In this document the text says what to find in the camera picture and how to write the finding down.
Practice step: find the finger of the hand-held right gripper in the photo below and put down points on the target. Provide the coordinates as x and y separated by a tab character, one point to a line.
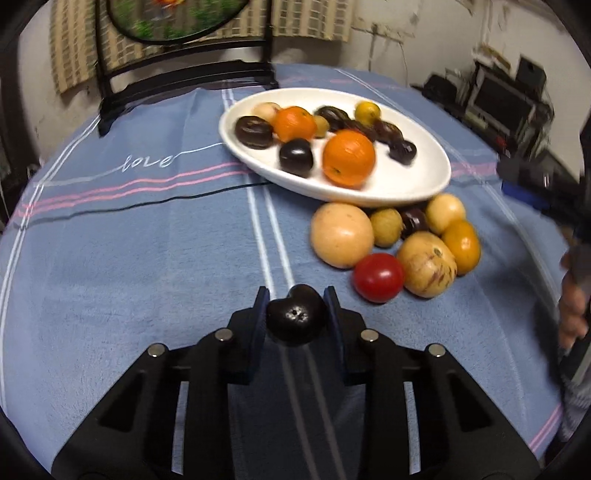
526	196
521	170

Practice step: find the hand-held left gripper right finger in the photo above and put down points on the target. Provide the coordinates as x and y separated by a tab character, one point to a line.
332	323

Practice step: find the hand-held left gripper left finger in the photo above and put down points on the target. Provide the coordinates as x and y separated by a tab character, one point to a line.
258	323

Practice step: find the dark brown water chestnut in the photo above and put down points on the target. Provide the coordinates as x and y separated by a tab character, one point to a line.
386	131
295	157
295	316
362	131
332	117
253	131
403	151
413	220

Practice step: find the white oval plate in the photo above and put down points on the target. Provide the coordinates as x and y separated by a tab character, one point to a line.
406	180

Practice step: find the small yellow-orange citrus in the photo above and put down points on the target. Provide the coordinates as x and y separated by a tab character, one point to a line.
368	113
463	245

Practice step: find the large orange mandarin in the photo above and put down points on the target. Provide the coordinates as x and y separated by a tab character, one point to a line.
348	157

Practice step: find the small orange mandarin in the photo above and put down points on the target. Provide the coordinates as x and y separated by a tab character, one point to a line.
292	122

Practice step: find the small pale round fruit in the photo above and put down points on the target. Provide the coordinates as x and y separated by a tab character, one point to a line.
265	110

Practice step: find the person's right hand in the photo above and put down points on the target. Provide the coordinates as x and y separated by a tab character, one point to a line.
572	314

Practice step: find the red cherry tomato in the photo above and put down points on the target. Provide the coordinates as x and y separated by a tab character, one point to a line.
378	277

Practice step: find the black computer monitor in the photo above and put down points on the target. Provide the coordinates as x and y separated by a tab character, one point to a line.
503	99

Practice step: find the pale yellow round fruit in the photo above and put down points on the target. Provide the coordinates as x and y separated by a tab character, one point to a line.
444	212

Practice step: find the large pale round fruit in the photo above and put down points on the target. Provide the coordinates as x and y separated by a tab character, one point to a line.
341	235

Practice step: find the black speaker box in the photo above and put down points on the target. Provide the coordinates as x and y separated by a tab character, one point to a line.
531	73

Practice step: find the tan longan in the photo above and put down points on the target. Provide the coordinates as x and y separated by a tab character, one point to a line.
387	227

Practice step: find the pale purple-striped melon fruit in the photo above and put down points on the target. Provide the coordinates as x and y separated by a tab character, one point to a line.
427	264

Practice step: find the blue striped tablecloth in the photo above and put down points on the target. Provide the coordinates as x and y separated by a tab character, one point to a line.
138	254

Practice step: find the small yellow-green fruit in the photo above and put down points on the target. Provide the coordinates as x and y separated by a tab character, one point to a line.
321	126

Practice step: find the beige checked curtain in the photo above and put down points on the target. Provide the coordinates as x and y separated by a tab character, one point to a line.
74	46

